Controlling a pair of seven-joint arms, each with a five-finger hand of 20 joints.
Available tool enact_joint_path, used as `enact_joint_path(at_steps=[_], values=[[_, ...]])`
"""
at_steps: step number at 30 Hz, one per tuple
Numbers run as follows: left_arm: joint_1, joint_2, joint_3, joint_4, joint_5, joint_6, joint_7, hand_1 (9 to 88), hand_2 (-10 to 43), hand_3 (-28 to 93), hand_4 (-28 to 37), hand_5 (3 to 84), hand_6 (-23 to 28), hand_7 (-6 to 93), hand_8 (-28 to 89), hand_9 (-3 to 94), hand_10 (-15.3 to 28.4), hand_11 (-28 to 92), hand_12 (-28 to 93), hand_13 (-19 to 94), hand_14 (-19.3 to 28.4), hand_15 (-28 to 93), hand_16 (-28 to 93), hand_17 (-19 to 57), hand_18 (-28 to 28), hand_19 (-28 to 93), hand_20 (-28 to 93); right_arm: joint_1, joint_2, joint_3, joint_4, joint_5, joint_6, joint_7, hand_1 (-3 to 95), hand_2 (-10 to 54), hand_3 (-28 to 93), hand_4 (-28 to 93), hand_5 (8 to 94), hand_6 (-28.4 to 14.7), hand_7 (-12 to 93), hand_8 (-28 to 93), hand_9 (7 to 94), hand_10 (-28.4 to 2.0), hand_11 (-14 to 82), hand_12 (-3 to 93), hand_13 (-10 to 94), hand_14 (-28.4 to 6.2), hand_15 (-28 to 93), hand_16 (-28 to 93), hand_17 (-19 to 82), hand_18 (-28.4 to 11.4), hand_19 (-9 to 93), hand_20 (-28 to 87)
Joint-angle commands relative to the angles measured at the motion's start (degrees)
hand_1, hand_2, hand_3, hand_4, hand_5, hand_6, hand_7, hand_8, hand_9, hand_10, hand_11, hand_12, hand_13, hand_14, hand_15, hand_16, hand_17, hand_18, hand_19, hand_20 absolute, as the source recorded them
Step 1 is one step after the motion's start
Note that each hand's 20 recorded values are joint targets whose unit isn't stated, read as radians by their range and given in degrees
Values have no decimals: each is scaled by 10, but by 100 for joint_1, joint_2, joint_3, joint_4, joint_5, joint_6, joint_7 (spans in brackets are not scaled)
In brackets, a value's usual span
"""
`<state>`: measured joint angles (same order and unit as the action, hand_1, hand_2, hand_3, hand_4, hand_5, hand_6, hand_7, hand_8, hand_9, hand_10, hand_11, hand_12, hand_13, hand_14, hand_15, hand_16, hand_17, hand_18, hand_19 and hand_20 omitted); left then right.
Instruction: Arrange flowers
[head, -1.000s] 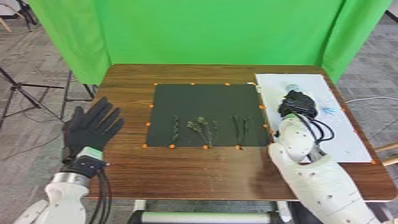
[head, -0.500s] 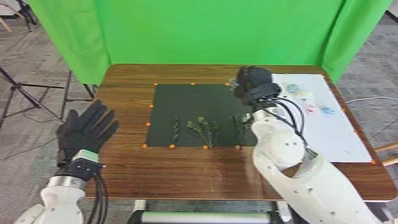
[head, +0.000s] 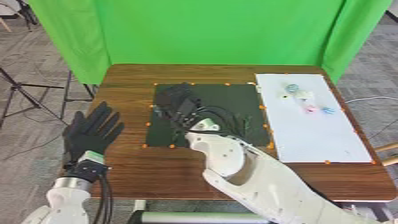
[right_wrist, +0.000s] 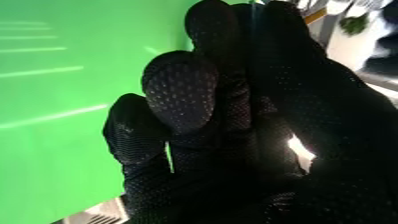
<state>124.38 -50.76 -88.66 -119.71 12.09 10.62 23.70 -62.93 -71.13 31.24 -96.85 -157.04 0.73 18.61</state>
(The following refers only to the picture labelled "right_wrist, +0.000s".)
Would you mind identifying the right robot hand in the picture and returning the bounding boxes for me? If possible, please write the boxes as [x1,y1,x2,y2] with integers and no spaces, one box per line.
[101,0,398,224]

